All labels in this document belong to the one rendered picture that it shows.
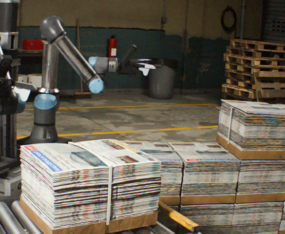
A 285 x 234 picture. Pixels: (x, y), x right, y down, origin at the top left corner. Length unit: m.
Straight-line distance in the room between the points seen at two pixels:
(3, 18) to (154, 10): 7.74
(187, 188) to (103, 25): 7.22
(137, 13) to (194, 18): 1.35
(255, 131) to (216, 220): 0.49
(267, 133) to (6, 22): 1.37
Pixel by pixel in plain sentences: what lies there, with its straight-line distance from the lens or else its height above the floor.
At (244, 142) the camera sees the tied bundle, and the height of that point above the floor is 0.92.
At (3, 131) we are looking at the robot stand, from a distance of 2.33.
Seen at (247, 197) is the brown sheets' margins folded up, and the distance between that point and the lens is 2.48.
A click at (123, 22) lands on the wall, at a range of 9.56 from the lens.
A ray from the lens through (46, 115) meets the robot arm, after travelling 2.48.
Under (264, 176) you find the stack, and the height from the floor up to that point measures 0.74.
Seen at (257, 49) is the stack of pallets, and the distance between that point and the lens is 8.64.
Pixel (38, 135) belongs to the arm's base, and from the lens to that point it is 2.49.
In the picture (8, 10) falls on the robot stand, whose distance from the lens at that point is 2.29.
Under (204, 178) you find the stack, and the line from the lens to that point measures 2.36.
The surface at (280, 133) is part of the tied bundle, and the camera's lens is 2.46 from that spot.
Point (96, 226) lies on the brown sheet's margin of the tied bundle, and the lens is 1.49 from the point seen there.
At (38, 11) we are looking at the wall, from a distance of 8.87.
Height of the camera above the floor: 1.45
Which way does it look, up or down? 11 degrees down
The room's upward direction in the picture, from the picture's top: 4 degrees clockwise
